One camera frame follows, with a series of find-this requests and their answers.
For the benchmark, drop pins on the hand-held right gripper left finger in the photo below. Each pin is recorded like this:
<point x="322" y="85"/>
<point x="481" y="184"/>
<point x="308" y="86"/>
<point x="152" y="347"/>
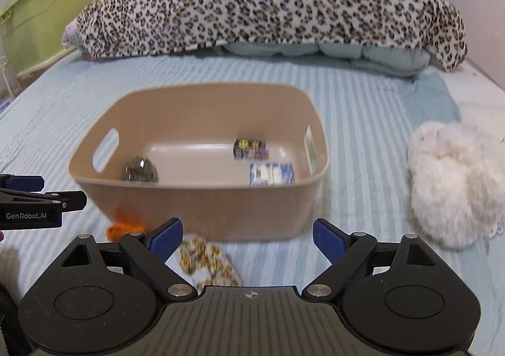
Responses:
<point x="167" y="240"/>

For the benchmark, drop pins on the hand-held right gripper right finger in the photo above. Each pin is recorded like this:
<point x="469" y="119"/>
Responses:
<point x="329" y="240"/>

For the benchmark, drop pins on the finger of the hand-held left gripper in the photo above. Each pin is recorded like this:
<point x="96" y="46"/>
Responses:
<point x="71" y="201"/>
<point x="23" y="183"/>

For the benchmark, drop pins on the white floral patterned cloth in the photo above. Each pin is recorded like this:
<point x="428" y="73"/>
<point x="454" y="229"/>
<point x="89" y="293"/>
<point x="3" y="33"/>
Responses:
<point x="209" y="261"/>

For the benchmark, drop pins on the beige plastic basket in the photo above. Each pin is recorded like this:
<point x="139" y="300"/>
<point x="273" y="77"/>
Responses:
<point x="197" y="204"/>

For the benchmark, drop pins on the orange cloth item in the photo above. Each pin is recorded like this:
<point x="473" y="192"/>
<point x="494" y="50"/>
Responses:
<point x="120" y="229"/>

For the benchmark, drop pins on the dark round item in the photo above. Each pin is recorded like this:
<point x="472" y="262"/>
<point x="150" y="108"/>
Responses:
<point x="140" y="170"/>

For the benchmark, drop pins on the blue and white packet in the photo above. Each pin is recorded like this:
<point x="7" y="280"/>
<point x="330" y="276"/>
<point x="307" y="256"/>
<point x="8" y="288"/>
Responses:
<point x="271" y="173"/>

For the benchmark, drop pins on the white rack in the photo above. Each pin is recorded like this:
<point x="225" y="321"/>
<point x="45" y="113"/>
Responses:
<point x="4" y="76"/>

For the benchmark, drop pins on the small colourful box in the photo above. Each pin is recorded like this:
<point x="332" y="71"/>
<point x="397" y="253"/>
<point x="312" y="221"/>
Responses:
<point x="249" y="149"/>

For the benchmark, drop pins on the striped light blue bed sheet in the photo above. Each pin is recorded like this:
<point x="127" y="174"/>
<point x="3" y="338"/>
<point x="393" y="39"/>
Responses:
<point x="355" y="115"/>

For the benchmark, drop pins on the white fluffy plush toy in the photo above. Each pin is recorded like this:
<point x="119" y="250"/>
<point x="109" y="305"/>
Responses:
<point x="446" y="182"/>

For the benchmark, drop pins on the green plastic storage box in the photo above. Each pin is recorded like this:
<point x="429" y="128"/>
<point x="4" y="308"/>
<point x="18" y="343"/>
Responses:
<point x="47" y="12"/>

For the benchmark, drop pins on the light blue cloth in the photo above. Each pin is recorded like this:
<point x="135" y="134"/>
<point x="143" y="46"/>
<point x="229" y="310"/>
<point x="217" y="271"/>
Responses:
<point x="434" y="99"/>

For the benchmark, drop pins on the light blue folded quilt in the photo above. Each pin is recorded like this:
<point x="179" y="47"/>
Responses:
<point x="355" y="57"/>

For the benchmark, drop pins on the white board panel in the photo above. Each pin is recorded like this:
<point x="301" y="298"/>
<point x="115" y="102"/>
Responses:
<point x="481" y="12"/>

